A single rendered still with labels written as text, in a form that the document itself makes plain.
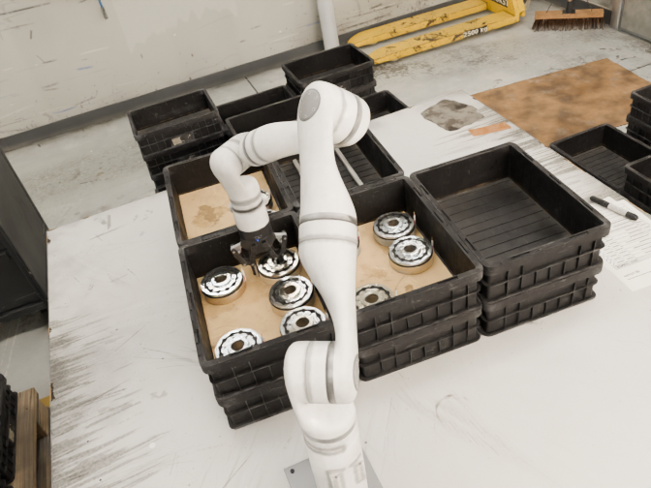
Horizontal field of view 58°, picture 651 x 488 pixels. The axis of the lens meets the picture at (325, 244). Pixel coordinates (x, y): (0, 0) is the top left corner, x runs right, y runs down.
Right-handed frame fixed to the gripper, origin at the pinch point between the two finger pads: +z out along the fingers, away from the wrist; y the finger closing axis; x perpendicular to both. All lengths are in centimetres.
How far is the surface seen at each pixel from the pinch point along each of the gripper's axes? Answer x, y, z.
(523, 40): 266, 209, 85
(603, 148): 86, 152, 58
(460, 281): -28.3, 37.8, -7.0
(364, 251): -1.2, 24.3, 2.4
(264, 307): -10.9, -2.5, 2.5
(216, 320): -10.6, -13.9, 2.5
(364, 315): -30.0, 17.1, -6.8
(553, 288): -26, 60, 5
